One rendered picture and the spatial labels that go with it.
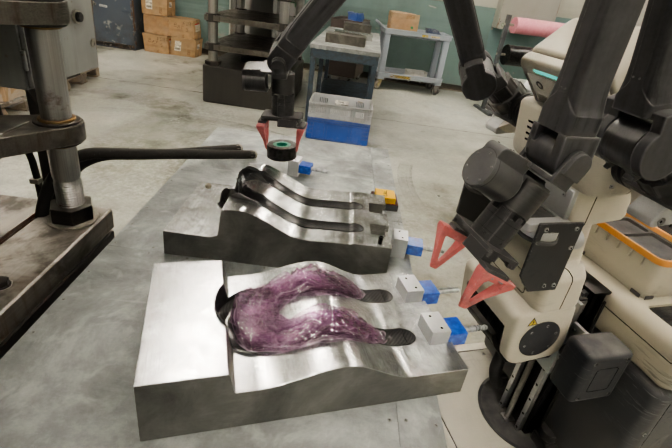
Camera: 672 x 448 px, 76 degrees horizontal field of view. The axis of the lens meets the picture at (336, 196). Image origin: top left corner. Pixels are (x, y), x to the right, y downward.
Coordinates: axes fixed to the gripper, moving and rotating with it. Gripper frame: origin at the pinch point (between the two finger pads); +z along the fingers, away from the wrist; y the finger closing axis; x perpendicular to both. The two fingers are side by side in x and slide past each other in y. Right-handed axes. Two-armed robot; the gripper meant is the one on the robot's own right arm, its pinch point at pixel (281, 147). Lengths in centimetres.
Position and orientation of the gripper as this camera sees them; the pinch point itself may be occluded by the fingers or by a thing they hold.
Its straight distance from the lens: 117.6
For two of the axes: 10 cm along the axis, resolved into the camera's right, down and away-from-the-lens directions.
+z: -0.8, 8.9, 4.4
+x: -0.6, 4.4, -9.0
